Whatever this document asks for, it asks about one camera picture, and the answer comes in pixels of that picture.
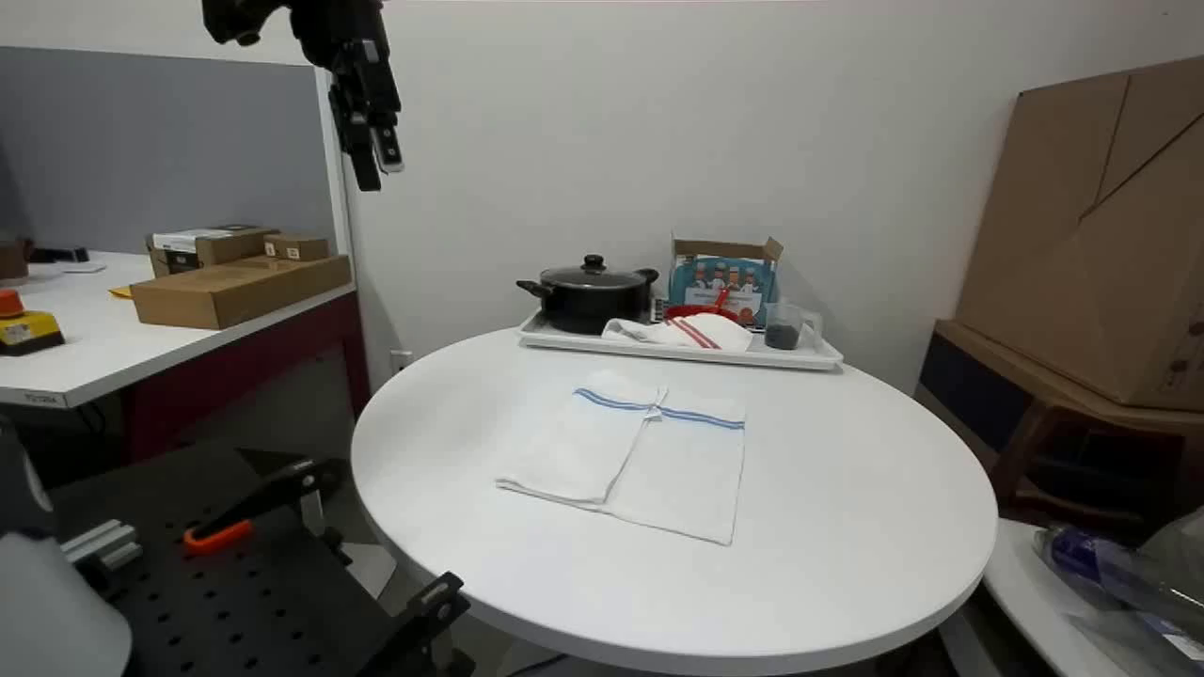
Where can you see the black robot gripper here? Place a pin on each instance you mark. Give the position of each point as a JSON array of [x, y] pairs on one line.
[[351, 50]]

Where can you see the white towel with blue stripes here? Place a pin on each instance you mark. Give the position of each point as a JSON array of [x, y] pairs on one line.
[[662, 473]]

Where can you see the grey rounded robot base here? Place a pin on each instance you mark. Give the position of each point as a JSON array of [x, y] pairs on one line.
[[56, 613]]

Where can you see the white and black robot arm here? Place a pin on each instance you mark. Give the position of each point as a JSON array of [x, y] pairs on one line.
[[247, 15]]

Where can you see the small brown cardboard box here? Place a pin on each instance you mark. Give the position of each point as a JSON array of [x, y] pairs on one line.
[[299, 245]]

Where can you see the small open cardboard box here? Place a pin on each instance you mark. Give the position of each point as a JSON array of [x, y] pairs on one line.
[[209, 250]]

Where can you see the grey partition panel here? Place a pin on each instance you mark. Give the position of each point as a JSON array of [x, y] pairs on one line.
[[164, 152]]

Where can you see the black pot lid with knob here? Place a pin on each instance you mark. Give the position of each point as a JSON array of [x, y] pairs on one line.
[[593, 276]]

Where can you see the black cooking pot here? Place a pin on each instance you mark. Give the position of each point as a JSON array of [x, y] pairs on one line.
[[588, 307]]

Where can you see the white side desk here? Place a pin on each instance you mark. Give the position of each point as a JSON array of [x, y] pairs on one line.
[[100, 345]]

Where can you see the colourful printed cardboard box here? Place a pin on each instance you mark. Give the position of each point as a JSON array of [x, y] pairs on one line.
[[726, 276]]

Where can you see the white cloth with red stripe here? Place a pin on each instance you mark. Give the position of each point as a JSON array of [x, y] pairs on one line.
[[716, 336]]

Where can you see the yellow and black device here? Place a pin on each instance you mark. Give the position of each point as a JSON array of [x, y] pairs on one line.
[[26, 331]]

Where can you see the small dark grey cup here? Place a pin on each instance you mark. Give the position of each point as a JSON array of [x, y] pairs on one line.
[[782, 336]]

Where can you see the black tripod stand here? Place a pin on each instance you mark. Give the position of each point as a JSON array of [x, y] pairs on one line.
[[250, 604]]

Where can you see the white rectangular tray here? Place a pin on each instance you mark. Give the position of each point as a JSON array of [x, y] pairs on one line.
[[801, 354]]

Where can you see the aluminium extrusion piece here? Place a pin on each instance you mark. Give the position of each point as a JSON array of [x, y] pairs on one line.
[[107, 544]]

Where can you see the low wooden table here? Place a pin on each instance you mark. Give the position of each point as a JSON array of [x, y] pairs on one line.
[[990, 400]]

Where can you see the large brown cardboard box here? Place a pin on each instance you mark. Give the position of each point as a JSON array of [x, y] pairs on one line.
[[1105, 250]]

